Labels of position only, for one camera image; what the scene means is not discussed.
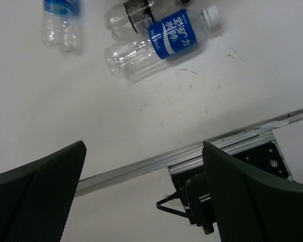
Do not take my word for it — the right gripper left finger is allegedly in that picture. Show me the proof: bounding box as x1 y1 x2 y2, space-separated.
0 141 86 241

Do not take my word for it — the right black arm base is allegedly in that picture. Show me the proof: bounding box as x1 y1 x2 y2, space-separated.
156 142 289 241

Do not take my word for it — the large blue label bottle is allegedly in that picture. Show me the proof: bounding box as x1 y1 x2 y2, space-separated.
104 5 220 82

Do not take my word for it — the small blue label bottle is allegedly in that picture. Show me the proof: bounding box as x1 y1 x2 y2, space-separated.
41 1 81 52

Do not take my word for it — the black label clear bottle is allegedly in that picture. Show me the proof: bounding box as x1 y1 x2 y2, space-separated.
104 0 189 42

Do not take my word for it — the aluminium front rail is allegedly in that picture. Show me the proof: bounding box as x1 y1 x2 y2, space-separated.
75 109 303 197

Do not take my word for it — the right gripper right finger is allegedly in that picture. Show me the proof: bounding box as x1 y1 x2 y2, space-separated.
204 142 303 241

